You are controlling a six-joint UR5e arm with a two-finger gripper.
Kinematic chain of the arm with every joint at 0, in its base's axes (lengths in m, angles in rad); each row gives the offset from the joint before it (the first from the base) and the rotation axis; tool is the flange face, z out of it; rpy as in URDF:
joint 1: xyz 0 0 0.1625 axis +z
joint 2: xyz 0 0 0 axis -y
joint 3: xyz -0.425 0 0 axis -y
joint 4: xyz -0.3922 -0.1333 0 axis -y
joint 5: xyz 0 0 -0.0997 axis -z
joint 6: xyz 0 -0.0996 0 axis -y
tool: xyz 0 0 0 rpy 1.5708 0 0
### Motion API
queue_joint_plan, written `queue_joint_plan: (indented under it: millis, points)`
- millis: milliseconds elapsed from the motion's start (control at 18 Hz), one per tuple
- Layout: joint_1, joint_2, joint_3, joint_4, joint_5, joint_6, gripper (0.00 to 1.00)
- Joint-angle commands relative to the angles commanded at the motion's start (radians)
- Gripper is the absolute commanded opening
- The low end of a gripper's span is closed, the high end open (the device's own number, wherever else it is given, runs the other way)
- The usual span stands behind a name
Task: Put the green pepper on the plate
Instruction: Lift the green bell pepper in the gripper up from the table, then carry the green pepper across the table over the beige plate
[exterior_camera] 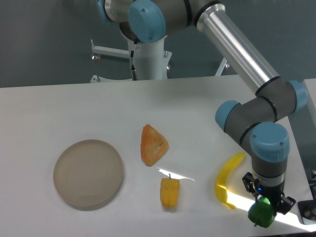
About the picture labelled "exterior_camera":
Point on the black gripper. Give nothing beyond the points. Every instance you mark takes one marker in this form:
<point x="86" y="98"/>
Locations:
<point x="271" y="188"/>

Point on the green toy pepper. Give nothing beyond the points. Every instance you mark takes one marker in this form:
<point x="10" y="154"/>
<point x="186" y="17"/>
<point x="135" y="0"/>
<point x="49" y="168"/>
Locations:
<point x="262" y="213"/>

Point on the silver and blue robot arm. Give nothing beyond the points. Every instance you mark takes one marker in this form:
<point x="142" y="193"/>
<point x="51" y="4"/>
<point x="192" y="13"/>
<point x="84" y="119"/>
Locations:
<point x="252" y="125"/>

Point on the yellow toy pepper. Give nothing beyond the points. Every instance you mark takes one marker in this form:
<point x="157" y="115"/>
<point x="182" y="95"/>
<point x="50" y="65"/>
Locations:
<point x="169" y="192"/>

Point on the beige round plate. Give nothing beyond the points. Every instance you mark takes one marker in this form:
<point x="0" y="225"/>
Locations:
<point x="88" y="174"/>

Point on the yellow toy banana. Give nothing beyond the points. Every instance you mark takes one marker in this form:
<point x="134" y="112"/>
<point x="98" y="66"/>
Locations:
<point x="220" y="185"/>

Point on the white side table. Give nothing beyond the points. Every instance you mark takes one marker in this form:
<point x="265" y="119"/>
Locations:
<point x="310" y="85"/>

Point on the orange triangular toy bread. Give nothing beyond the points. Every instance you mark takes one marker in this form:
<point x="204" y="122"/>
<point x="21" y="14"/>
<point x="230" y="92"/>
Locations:
<point x="153" y="145"/>

